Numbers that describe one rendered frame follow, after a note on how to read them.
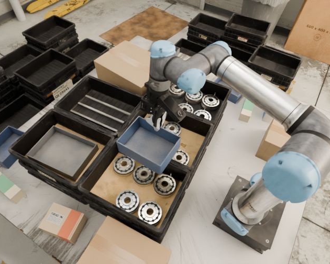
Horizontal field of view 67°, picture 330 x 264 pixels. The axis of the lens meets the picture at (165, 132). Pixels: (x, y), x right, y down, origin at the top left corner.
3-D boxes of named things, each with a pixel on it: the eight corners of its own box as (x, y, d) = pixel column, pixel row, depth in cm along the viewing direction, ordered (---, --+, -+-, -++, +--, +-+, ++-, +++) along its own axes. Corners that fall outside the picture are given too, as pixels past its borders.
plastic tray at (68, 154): (99, 149, 127) (97, 143, 123) (75, 181, 116) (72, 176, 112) (56, 130, 133) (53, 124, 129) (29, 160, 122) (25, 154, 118)
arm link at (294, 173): (259, 215, 102) (352, 153, 56) (237, 241, 96) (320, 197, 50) (237, 194, 106) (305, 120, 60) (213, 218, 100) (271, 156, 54)
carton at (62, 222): (43, 232, 114) (37, 227, 108) (58, 208, 121) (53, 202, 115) (74, 244, 111) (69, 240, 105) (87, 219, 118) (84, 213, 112)
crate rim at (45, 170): (116, 139, 121) (116, 136, 119) (77, 190, 105) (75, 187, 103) (53, 110, 131) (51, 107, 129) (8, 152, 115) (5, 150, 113)
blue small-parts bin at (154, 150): (179, 146, 101) (181, 136, 95) (160, 175, 93) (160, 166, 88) (140, 125, 107) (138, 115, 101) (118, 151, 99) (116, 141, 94)
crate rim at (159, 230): (191, 173, 111) (191, 171, 110) (160, 235, 95) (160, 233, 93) (116, 139, 121) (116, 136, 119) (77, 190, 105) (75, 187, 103)
